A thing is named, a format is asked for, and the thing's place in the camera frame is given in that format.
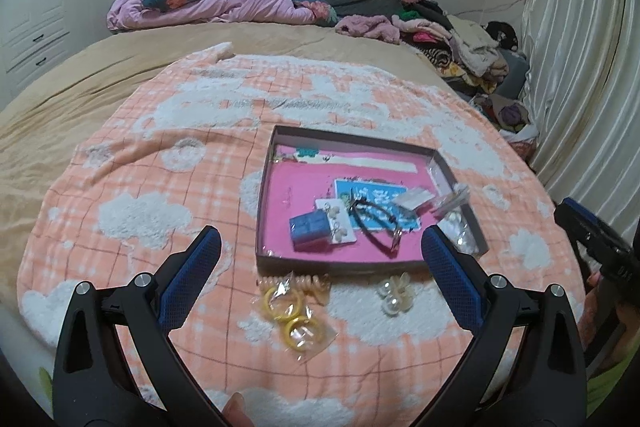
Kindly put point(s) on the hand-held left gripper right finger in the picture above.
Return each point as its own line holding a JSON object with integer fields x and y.
{"x": 450, "y": 274}

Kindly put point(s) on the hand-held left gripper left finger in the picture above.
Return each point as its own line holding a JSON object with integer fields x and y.
{"x": 192, "y": 269}

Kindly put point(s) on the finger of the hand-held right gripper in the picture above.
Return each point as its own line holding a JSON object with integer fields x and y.
{"x": 575, "y": 216}

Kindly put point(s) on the long clear plastic bag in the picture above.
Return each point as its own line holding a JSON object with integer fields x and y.
{"x": 455, "y": 222}

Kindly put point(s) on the pearl hair clip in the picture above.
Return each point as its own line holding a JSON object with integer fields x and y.
{"x": 391, "y": 304}

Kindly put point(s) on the white hair clip packet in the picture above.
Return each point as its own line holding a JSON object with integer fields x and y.
{"x": 412, "y": 199}

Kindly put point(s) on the white earring card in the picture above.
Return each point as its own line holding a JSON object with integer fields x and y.
{"x": 344, "y": 227}

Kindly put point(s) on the small blue box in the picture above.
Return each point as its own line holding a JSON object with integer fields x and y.
{"x": 307, "y": 231}

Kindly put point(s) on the yellow rings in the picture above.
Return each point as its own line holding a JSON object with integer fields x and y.
{"x": 300, "y": 332}

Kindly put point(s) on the dark cardboard box tray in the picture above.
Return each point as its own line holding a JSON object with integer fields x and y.
{"x": 325, "y": 268}

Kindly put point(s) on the person's right hand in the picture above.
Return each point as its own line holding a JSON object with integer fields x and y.
{"x": 594, "y": 288}

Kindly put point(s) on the person's left hand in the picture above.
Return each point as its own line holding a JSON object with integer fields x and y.
{"x": 237, "y": 412}

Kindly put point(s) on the red bag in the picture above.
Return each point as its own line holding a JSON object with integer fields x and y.
{"x": 525, "y": 148}

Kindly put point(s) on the orange plaid cloud blanket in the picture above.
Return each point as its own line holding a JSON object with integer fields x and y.
{"x": 150, "y": 167}

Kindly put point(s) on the yellow-green cloth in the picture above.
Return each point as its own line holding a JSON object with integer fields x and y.
{"x": 615, "y": 387}

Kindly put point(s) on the grey cushion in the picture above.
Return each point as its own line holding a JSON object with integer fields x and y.
{"x": 515, "y": 73}

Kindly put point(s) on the white curtain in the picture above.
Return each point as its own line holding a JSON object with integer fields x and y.
{"x": 575, "y": 32}

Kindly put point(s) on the black garment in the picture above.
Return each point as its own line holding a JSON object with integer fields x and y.
{"x": 502, "y": 33}

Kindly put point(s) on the pile of clothes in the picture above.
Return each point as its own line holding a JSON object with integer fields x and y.
{"x": 465, "y": 47}

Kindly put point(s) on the pink fluffy garment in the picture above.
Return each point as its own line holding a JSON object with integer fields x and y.
{"x": 365, "y": 28}

